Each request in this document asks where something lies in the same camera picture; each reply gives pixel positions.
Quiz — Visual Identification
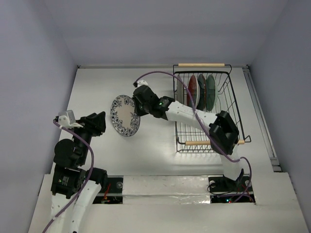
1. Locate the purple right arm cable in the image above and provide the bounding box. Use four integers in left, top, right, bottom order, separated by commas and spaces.
134, 70, 253, 203

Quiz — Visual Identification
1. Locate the light green flower plate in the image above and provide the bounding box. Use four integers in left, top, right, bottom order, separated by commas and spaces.
206, 74, 217, 112

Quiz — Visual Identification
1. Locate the grey deer plate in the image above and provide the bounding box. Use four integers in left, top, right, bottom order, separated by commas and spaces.
176, 74, 184, 104

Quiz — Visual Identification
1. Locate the dark teal blossom plate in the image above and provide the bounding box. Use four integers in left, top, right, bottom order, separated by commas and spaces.
197, 74, 207, 110

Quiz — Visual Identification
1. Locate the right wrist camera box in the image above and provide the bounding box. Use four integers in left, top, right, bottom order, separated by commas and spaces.
133, 80, 148, 88

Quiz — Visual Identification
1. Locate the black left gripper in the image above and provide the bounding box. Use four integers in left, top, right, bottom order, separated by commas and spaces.
72, 110, 105, 163

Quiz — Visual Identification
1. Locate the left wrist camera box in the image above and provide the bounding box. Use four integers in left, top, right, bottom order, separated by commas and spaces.
55, 110, 83, 129

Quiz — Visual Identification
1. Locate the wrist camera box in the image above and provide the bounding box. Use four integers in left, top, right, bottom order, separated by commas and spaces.
133, 80, 148, 88
55, 110, 83, 129

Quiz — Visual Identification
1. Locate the blue floral white plate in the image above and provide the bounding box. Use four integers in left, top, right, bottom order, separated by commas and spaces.
110, 95, 140, 137

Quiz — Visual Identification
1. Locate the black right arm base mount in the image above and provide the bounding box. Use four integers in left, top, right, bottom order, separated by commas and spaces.
207, 170, 250, 195

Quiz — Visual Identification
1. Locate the red and teal flower plate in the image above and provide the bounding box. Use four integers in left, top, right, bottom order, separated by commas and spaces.
187, 75, 200, 108

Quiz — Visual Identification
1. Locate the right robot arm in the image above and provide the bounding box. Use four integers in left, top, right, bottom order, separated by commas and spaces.
133, 85, 243, 190

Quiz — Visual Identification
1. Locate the black wire dish rack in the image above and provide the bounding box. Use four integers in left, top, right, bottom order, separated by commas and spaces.
173, 65, 252, 153

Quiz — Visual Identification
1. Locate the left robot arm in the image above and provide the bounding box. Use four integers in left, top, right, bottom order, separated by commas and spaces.
43, 110, 109, 233

